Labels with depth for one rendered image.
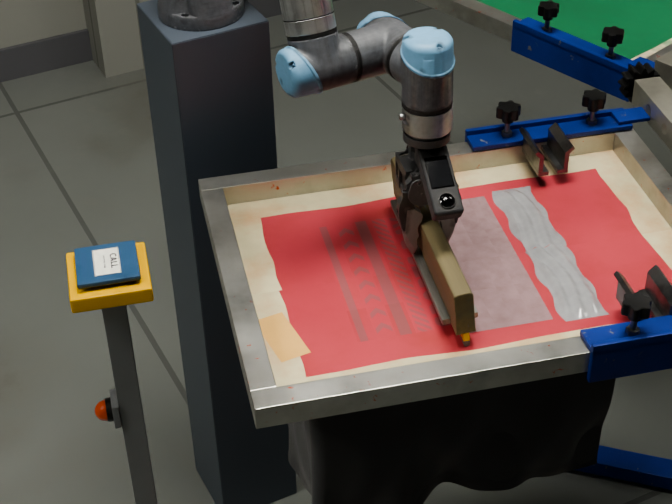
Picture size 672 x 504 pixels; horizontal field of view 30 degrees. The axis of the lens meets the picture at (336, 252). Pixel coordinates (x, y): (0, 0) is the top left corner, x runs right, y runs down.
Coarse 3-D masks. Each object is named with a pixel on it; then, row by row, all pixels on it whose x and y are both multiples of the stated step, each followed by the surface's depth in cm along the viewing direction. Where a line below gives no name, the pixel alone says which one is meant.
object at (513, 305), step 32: (512, 256) 203; (576, 256) 202; (608, 256) 202; (640, 256) 202; (320, 288) 197; (480, 288) 196; (512, 288) 196; (544, 288) 196; (608, 288) 196; (640, 288) 196; (320, 320) 191; (480, 320) 190; (512, 320) 190; (544, 320) 190; (576, 320) 190; (608, 320) 190; (320, 352) 185; (352, 352) 185; (384, 352) 185; (416, 352) 185; (448, 352) 185
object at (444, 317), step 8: (392, 200) 211; (392, 208) 210; (400, 224) 205; (416, 256) 198; (416, 264) 198; (424, 264) 196; (424, 272) 195; (424, 280) 193; (432, 280) 193; (432, 288) 191; (432, 296) 190; (440, 296) 190; (440, 304) 188; (440, 312) 187; (440, 320) 187; (448, 320) 186
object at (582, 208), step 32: (480, 192) 218; (544, 192) 217; (576, 192) 217; (608, 192) 217; (288, 224) 211; (320, 224) 211; (480, 224) 210; (576, 224) 209; (608, 224) 209; (288, 256) 204; (320, 256) 204; (480, 256) 203; (288, 288) 197
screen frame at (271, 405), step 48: (576, 144) 225; (624, 144) 222; (240, 192) 215; (288, 192) 218; (240, 288) 192; (240, 336) 183; (336, 384) 174; (384, 384) 174; (432, 384) 175; (480, 384) 177
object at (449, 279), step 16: (400, 192) 206; (432, 224) 193; (432, 240) 190; (432, 256) 189; (448, 256) 187; (432, 272) 192; (448, 272) 184; (448, 288) 182; (464, 288) 181; (448, 304) 185; (464, 304) 180; (464, 320) 182
